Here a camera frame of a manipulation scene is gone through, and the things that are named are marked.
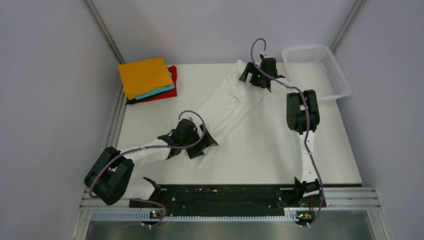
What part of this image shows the black folded t shirt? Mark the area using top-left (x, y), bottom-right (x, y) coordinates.
top-left (125, 98), bottom-right (137, 105)

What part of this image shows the orange folded t shirt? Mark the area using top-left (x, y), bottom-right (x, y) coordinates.
top-left (118, 57), bottom-right (175, 100)

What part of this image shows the white plastic basket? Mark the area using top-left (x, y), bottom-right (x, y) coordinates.
top-left (281, 45), bottom-right (352, 101)

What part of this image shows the left aluminium frame rail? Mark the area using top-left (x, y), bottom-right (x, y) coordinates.
top-left (100, 88), bottom-right (127, 155)

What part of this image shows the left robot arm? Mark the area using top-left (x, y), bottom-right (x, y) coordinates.
top-left (84, 119), bottom-right (218, 206)

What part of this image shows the left corner metal post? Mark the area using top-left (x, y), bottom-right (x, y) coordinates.
top-left (82, 0), bottom-right (125, 64)

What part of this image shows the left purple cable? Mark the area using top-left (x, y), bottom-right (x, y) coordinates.
top-left (87, 110), bottom-right (208, 229)

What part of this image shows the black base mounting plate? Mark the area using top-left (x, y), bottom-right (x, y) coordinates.
top-left (129, 184), bottom-right (327, 218)

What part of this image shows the corner metal post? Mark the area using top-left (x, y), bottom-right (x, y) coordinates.
top-left (330, 0), bottom-right (367, 53)
top-left (82, 0), bottom-right (125, 64)

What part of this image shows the red folded t shirt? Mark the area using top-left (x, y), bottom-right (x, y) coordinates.
top-left (126, 65), bottom-right (178, 105)

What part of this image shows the right corner metal post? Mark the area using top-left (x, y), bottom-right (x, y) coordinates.
top-left (330, 0), bottom-right (367, 53)

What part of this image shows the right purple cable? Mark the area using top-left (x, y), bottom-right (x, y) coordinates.
top-left (250, 38), bottom-right (326, 229)

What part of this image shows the white slotted cable duct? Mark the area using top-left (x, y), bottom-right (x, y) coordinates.
top-left (90, 210), bottom-right (299, 222)

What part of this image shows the purple cable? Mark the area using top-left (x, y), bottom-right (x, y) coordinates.
top-left (250, 38), bottom-right (326, 229)
top-left (87, 110), bottom-right (208, 229)

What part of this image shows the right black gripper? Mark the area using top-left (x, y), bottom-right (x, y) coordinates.
top-left (238, 63), bottom-right (266, 90)

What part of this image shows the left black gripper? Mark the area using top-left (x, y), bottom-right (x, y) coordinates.
top-left (182, 125), bottom-right (218, 160)

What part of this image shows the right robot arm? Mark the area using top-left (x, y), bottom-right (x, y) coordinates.
top-left (239, 56), bottom-right (325, 209)

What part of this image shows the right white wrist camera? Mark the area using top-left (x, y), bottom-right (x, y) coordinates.
top-left (259, 51), bottom-right (269, 60)

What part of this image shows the white t shirt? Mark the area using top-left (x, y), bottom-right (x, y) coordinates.
top-left (191, 59), bottom-right (283, 169)

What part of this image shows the teal folded t shirt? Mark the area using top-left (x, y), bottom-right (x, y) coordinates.
top-left (135, 83), bottom-right (175, 100)

